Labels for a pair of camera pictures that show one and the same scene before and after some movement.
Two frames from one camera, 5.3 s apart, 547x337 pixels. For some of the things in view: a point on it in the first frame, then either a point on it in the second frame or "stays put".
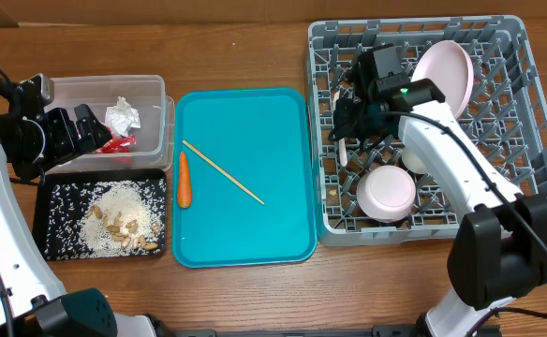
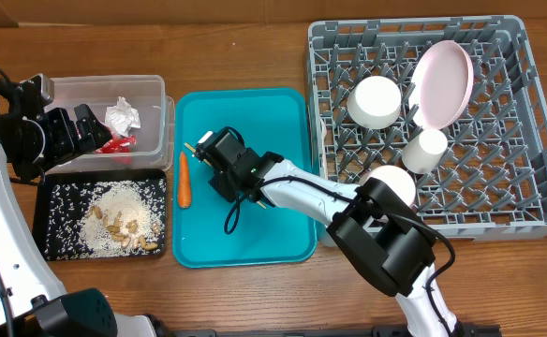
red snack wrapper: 120,144 stays put
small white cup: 419,155 stays put
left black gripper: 91,126 stays put
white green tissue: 122,117 stays put
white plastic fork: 343,148 -> 324,155
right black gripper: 354,128 -> 229,177
